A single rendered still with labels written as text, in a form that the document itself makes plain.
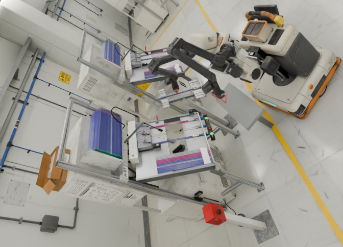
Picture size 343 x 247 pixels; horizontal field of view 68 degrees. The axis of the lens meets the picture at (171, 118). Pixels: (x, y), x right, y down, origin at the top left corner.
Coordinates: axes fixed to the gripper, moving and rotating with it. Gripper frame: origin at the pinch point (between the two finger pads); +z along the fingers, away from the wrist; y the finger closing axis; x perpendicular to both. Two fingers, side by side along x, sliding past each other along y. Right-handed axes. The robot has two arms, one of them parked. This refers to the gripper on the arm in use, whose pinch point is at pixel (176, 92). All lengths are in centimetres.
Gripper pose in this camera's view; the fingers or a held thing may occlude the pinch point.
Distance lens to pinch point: 271.7
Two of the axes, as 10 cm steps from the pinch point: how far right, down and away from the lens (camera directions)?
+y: 1.9, 6.3, -7.5
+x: 9.6, -2.7, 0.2
